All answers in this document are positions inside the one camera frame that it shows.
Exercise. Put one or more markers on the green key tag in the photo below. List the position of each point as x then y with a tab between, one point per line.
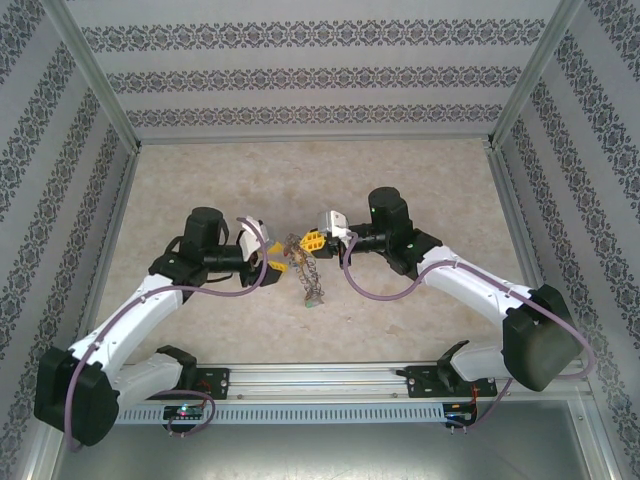
313	303

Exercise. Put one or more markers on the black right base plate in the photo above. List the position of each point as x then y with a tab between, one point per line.
420	382

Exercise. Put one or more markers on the large metal keyring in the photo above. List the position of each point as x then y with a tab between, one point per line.
307	272

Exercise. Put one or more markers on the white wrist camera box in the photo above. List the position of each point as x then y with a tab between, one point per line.
250	240
332	222

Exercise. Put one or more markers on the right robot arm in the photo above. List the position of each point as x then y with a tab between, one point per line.
475	285

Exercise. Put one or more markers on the circuit board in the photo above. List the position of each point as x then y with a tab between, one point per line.
457	416
182	412

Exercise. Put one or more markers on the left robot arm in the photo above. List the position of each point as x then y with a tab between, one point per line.
135	310

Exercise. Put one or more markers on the aluminium frame post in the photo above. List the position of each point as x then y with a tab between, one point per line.
531	75
95	75

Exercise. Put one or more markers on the left circuit board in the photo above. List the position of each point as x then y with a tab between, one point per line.
182	412

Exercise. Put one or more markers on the aluminium back rail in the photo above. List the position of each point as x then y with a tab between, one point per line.
315	138

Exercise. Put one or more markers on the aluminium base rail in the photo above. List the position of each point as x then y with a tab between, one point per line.
320	380

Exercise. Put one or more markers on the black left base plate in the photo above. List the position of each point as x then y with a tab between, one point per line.
217	382

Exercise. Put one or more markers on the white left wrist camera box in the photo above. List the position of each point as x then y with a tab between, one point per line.
250	240

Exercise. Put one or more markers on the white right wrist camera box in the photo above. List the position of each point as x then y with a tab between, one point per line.
332	222

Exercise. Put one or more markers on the sheet metal tray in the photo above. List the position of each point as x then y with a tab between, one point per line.
320	455

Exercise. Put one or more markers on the aluminium side rail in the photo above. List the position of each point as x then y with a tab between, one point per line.
511	200
120	200

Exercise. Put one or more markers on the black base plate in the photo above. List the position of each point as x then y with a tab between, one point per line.
217	382
420	382

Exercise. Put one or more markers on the right circuit board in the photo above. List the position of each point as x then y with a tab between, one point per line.
457	416

